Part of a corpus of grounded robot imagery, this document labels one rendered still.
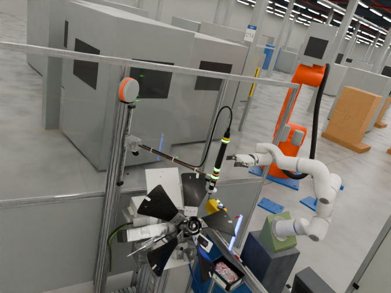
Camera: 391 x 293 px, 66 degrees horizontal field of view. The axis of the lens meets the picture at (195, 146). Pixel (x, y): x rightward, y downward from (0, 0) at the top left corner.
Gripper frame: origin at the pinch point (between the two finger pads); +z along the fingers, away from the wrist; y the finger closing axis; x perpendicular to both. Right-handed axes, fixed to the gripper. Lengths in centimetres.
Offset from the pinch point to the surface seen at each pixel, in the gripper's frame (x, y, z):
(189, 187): -28.9, 16.7, 14.7
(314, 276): -40, -64, -26
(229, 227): -50, -6, -11
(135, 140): -8, 47, 46
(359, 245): -166, 23, -306
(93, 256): -130, 70, 57
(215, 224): -47.0, -3.6, 0.7
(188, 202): -36.5, 10.4, 17.2
